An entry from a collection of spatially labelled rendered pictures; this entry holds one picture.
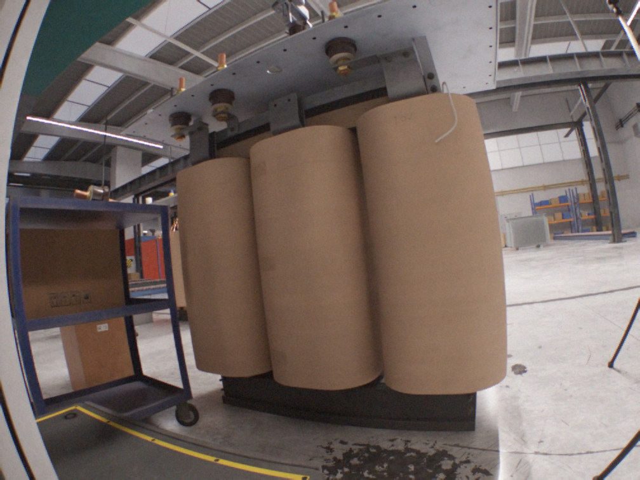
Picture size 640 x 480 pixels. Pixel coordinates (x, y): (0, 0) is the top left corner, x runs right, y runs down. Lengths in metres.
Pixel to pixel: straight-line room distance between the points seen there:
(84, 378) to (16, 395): 1.56
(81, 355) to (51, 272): 0.79
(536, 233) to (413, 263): 12.40
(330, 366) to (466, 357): 0.43
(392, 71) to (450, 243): 0.57
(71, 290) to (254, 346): 0.71
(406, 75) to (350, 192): 0.42
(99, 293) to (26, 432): 0.90
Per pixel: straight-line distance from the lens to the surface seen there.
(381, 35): 1.18
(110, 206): 1.21
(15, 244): 1.10
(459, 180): 0.92
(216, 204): 1.29
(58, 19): 0.74
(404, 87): 1.06
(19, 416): 0.37
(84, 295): 1.20
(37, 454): 0.39
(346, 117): 1.19
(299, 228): 1.04
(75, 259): 1.20
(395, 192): 0.93
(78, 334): 1.85
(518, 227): 13.21
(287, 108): 1.20
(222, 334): 1.31
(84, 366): 1.88
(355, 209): 1.07
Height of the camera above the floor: 0.65
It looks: 3 degrees up
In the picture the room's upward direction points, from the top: 6 degrees counter-clockwise
